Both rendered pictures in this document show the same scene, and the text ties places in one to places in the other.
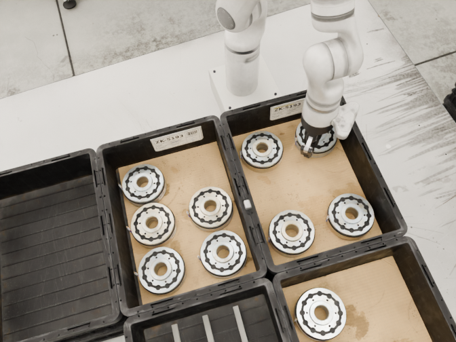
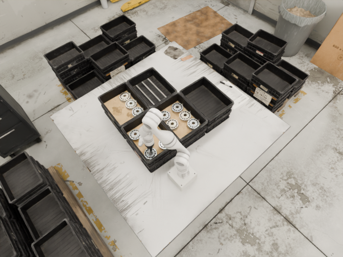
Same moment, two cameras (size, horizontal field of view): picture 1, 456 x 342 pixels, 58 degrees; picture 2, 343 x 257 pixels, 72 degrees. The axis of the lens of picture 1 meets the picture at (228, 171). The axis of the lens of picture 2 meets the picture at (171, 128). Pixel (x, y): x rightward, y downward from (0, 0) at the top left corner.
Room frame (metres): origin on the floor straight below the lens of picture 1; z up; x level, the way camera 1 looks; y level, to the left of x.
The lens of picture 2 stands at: (1.31, -0.43, 2.55)
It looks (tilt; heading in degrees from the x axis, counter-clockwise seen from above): 59 degrees down; 154
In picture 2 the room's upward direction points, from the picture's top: 3 degrees counter-clockwise
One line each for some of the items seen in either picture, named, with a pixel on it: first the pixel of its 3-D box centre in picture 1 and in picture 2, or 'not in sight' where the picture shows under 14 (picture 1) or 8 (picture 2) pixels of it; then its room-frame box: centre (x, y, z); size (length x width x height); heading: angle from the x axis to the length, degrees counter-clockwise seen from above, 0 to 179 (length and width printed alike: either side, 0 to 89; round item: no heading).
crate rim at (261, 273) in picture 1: (176, 207); (178, 115); (0.33, 0.12, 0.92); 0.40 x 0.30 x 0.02; 8
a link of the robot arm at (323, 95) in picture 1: (324, 76); (148, 132); (0.47, -0.20, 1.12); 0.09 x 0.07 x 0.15; 100
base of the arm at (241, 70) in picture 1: (241, 63); (182, 168); (0.74, -0.08, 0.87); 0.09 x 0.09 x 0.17; 6
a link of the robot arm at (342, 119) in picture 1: (330, 107); (146, 139); (0.46, -0.23, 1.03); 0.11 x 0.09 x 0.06; 57
